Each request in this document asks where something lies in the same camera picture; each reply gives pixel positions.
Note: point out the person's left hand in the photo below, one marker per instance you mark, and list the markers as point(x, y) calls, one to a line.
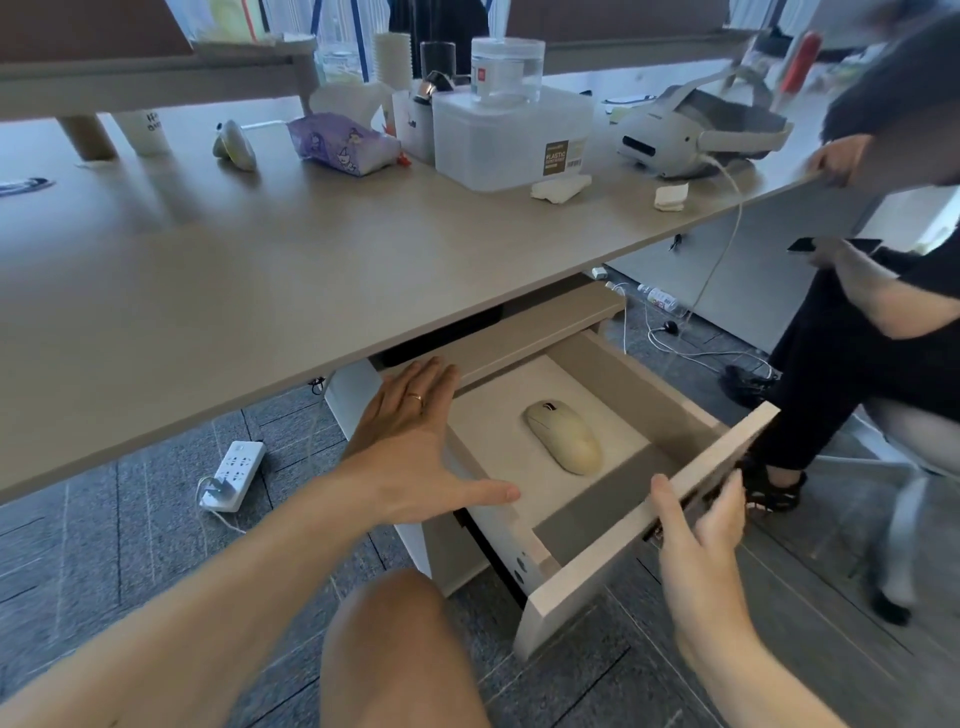
point(405, 457)

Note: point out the person's right hand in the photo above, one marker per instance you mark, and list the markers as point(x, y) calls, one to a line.
point(701, 577)

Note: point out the person's left little finger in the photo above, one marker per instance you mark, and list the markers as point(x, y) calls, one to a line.
point(384, 401)

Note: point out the person's left thumb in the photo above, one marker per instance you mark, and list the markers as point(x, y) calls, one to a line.
point(484, 494)

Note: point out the person's left middle finger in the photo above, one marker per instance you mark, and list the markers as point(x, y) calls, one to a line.
point(427, 394)

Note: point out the person's right thumb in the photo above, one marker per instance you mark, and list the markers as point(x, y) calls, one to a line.
point(667, 510)

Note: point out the beige wooden drawer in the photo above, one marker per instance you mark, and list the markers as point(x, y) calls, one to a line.
point(600, 555)

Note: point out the person's left forearm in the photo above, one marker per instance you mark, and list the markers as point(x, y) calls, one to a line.
point(187, 607)

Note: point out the person's right forearm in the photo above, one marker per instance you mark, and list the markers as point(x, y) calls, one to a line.
point(750, 682)

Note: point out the cream computer mouse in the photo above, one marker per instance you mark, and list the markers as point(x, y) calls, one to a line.
point(562, 437)

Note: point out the black sandal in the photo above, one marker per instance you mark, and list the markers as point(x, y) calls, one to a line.
point(746, 384)
point(776, 491)

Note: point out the beige keyboard tray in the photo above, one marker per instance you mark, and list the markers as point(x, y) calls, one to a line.
point(525, 330)

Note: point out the white power strip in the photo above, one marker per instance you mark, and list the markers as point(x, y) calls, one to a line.
point(236, 474)

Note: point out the person's bare leg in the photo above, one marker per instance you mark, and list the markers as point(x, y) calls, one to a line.
point(397, 660)

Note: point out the clear plastic bottle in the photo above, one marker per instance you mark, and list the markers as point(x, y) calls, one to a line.
point(658, 298)

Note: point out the white office chair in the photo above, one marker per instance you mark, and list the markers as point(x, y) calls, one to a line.
point(907, 480)

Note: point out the purple tissue pack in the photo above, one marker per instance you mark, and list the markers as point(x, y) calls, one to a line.
point(341, 144)

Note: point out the clear plastic storage box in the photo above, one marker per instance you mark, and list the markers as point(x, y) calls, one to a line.
point(502, 142)

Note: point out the small white box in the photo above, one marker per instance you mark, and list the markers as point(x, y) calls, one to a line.
point(414, 131)

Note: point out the pale yellow round gadget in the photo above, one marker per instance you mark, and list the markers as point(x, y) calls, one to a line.
point(234, 146)

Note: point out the black phone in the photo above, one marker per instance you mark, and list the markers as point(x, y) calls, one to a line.
point(806, 244)

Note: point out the clear round water container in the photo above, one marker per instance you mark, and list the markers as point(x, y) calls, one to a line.
point(506, 71)

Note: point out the dark glass tumbler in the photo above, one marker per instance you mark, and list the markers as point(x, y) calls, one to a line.
point(437, 58)

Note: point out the stack of white paper cups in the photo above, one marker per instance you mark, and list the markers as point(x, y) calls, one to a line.
point(392, 60)

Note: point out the white headset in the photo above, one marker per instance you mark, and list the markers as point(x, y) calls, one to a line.
point(675, 135)

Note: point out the white paper cup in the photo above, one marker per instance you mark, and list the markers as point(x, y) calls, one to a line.
point(142, 133)

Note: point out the wooden desk riser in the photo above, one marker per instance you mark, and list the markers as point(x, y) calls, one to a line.
point(637, 37)
point(150, 71)

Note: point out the yellow green bottle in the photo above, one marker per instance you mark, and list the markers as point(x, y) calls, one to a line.
point(234, 19)

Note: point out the red bottle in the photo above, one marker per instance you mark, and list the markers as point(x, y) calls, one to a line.
point(800, 61)

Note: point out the white pedestal cabinet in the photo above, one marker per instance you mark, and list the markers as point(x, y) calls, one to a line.
point(457, 551)

